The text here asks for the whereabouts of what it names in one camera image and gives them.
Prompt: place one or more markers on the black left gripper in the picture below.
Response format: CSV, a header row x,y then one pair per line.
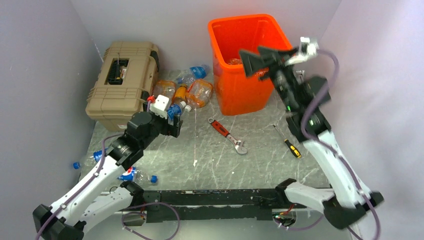
x,y
169,129

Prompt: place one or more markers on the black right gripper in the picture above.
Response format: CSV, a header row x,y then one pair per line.
x,y
252,62

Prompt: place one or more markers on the blue label crushed bottle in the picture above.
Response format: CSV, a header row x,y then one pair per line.
x,y
177,109

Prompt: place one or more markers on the clear bottle orange label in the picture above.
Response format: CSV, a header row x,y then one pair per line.
x,y
234,61

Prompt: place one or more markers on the crushed orange label bottle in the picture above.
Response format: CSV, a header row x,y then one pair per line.
x,y
199,93

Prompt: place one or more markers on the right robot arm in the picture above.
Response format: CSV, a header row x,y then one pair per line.
x,y
350,199

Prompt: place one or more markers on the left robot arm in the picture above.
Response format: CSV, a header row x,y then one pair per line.
x,y
70,217

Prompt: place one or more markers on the orange plastic bin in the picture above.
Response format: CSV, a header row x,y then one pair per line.
x,y
237,94

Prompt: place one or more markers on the small orange juice bottle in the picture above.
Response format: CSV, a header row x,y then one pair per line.
x,y
180,94

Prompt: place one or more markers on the large orange label bottle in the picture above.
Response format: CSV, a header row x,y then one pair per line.
x,y
165,88

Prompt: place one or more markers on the clear bottle blue label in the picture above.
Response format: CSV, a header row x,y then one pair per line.
x,y
187,77

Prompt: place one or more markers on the tan plastic toolbox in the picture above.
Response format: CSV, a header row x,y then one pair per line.
x,y
127,76

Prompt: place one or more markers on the red adjustable wrench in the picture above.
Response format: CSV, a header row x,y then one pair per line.
x,y
238,144

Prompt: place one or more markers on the clear bottle blue cap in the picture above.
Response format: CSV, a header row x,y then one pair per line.
x,y
91,157

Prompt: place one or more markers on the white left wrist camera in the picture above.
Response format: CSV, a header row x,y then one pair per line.
x,y
159,105

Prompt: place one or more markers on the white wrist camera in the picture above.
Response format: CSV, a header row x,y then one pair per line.
x,y
159,105
307,50

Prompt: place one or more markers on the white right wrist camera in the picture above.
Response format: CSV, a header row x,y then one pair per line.
x,y
307,50

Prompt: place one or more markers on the yellow handle screwdriver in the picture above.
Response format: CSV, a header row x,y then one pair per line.
x,y
294,151

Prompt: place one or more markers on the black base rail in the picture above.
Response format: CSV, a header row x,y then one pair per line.
x,y
218,204

